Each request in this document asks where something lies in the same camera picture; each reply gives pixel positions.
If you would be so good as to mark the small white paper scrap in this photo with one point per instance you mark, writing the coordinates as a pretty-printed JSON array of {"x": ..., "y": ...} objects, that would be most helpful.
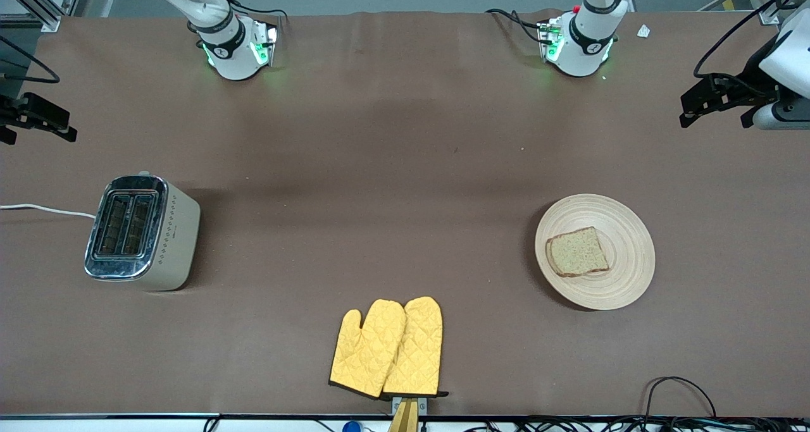
[{"x": 643, "y": 31}]

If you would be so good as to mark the beige chrome two-slot toaster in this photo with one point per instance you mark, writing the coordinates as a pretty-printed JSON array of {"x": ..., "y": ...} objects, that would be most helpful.
[{"x": 149, "y": 236}]

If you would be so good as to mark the yellow quilted oven mitt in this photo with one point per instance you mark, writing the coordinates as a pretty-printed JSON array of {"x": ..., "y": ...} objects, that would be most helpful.
[
  {"x": 367, "y": 350},
  {"x": 417, "y": 350}
]

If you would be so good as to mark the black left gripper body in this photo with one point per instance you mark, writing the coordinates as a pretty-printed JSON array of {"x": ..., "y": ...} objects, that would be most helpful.
[{"x": 750, "y": 81}]

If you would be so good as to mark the white round plate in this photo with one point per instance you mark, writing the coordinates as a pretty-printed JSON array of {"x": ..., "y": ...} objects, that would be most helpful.
[{"x": 623, "y": 274}]

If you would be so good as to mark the yellow wooden camera mount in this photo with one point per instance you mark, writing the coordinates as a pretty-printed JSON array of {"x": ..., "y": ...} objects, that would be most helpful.
[{"x": 405, "y": 416}]

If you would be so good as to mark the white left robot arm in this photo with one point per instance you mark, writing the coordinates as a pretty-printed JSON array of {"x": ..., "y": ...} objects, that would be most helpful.
[{"x": 582, "y": 46}]

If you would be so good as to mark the small blue cap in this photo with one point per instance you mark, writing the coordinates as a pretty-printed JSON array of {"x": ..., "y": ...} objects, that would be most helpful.
[{"x": 352, "y": 427}]

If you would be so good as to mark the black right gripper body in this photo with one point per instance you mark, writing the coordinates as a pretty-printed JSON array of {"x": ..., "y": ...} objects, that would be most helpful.
[{"x": 7, "y": 114}]

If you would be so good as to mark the slice of brown bread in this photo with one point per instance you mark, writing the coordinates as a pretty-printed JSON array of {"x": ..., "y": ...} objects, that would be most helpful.
[{"x": 577, "y": 252}]

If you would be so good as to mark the aluminium frame post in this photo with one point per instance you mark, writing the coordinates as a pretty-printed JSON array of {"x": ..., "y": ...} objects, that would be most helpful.
[{"x": 38, "y": 5}]

